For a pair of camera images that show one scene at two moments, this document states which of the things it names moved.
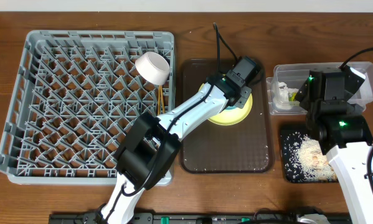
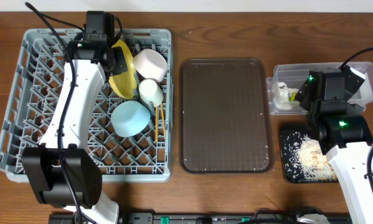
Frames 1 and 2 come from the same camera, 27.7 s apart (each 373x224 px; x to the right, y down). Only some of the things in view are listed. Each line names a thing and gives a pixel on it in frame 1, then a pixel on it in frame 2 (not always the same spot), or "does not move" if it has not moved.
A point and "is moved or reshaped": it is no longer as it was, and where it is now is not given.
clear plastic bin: [288, 79] does not move
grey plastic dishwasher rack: [76, 97] does not move
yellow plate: [232, 115] to [124, 84]
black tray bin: [304, 159] does not move
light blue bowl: [231, 107] to [129, 118]
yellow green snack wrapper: [292, 99] does not move
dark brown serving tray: [243, 147] does not move
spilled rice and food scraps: [304, 160] does not move
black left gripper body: [241, 101] to [121, 62]
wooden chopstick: [159, 99] is moved or reshaped
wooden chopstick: [163, 102] is moved or reshaped
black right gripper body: [302, 93] does not move
